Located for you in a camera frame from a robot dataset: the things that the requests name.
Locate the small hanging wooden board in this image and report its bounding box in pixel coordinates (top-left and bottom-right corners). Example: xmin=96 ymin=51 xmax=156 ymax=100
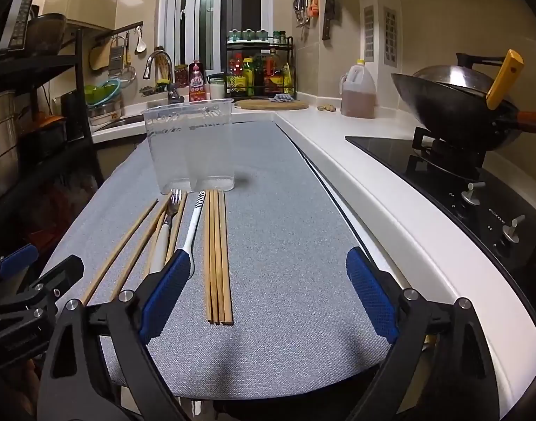
xmin=89 ymin=44 xmax=111 ymax=72

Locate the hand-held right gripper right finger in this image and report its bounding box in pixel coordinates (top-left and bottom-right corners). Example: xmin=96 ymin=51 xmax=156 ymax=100
xmin=346 ymin=247 xmax=501 ymax=421

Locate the wire mesh strainer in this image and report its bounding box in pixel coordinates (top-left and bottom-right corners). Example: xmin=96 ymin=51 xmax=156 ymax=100
xmin=116 ymin=64 xmax=137 ymax=88

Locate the black wire spice rack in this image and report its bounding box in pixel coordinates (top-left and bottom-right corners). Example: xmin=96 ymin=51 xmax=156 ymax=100
xmin=226 ymin=37 xmax=297 ymax=99

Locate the metal grater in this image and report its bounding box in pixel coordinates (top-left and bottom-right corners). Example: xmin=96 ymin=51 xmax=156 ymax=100
xmin=108 ymin=35 xmax=124 ymax=77

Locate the pink dish soap bottle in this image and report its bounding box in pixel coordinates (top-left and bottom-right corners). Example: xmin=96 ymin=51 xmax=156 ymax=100
xmin=189 ymin=60 xmax=208 ymax=102

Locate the row of spice jars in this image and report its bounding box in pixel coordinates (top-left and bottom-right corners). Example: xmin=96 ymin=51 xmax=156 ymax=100
xmin=228 ymin=28 xmax=288 ymax=45

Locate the metal stove knob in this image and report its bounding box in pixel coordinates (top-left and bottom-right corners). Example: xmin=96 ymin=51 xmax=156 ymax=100
xmin=501 ymin=215 xmax=527 ymax=244
xmin=461 ymin=181 xmax=487 ymax=207

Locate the black shelf rack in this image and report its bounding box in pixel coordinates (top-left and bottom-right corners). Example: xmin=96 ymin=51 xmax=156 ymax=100
xmin=0 ymin=28 xmax=104 ymax=238

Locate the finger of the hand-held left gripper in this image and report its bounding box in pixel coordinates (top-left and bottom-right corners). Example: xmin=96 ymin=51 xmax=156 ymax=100
xmin=0 ymin=243 xmax=41 ymax=305
xmin=0 ymin=255 xmax=84 ymax=329

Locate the round wooden cutting board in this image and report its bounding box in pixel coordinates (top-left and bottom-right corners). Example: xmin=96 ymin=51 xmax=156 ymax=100
xmin=235 ymin=99 xmax=310 ymax=111

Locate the steel bowl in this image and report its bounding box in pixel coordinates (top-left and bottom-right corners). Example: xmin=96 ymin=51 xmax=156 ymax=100
xmin=27 ymin=13 xmax=67 ymax=53

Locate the large red label bottle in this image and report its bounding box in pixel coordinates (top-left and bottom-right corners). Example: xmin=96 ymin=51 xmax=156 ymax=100
xmin=264 ymin=49 xmax=285 ymax=96

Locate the large steel pot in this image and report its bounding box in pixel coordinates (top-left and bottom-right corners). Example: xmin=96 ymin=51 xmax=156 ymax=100
xmin=0 ymin=90 xmax=21 ymax=202

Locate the clear cooking oil jug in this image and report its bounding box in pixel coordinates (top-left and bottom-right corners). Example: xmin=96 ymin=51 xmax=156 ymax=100
xmin=339 ymin=59 xmax=377 ymax=119

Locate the red cap sauce bottle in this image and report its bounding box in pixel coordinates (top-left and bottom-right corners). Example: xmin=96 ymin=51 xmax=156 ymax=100
xmin=229 ymin=53 xmax=244 ymax=95

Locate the clear plastic container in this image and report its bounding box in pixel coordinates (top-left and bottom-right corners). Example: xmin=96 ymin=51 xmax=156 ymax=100
xmin=143 ymin=99 xmax=236 ymax=195

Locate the yellow handle spatula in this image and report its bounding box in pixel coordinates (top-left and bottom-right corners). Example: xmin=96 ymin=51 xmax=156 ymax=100
xmin=486 ymin=49 xmax=525 ymax=111

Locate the black wok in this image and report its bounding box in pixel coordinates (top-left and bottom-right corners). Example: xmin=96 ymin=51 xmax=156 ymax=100
xmin=391 ymin=72 xmax=536 ymax=152

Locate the white handle metal fork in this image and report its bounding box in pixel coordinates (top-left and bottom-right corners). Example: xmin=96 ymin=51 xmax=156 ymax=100
xmin=150 ymin=188 xmax=183 ymax=275

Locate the teal plastic basin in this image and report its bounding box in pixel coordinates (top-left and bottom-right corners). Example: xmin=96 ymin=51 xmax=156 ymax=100
xmin=86 ymin=80 xmax=121 ymax=107

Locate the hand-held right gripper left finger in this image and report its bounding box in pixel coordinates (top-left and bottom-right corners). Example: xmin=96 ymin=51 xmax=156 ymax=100
xmin=37 ymin=249 xmax=194 ymax=421

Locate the red plastic bag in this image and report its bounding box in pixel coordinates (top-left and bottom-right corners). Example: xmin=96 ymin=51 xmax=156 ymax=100
xmin=31 ymin=175 xmax=97 ymax=238

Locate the black pot orange lid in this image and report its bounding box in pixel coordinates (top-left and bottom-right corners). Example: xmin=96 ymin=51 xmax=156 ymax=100
xmin=20 ymin=114 xmax=69 ymax=163

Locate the striped white handle spoon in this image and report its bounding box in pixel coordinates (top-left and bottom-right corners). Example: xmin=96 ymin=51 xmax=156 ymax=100
xmin=174 ymin=191 xmax=206 ymax=268

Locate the black wall rail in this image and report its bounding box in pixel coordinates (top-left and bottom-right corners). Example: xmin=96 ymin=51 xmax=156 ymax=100
xmin=95 ymin=21 xmax=144 ymax=41

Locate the upright wooden chopstick bundle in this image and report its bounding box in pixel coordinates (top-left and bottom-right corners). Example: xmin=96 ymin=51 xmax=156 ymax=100
xmin=156 ymin=46 xmax=172 ymax=82

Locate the black stove pan support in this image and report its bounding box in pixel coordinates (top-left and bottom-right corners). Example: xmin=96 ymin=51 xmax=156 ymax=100
xmin=410 ymin=127 xmax=488 ymax=180

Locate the steel kitchen faucet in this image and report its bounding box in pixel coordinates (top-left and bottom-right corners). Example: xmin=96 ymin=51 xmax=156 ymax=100
xmin=143 ymin=50 xmax=185 ymax=103

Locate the grey vent grille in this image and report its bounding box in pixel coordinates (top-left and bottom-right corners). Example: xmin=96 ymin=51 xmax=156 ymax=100
xmin=384 ymin=6 xmax=398 ymax=63
xmin=363 ymin=5 xmax=375 ymax=62

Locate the grey textured mat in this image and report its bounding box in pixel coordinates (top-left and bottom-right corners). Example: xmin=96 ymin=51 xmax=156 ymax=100
xmin=40 ymin=120 xmax=393 ymax=400

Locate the black glass gas stove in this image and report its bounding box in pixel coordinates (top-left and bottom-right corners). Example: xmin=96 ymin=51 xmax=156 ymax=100
xmin=345 ymin=134 xmax=536 ymax=294

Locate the dark cleaver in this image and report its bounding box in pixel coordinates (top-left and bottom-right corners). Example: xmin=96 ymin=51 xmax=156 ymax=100
xmin=323 ymin=0 xmax=336 ymax=41

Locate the steel double sink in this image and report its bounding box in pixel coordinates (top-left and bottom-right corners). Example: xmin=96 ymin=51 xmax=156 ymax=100
xmin=95 ymin=114 xmax=146 ymax=132

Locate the white framed window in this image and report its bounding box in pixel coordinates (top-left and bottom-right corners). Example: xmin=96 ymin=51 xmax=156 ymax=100
xmin=158 ymin=0 xmax=279 ymax=77

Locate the black ribbed panel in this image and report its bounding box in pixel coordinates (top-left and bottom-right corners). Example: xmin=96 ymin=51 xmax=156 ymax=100
xmin=0 ymin=0 xmax=38 ymax=51

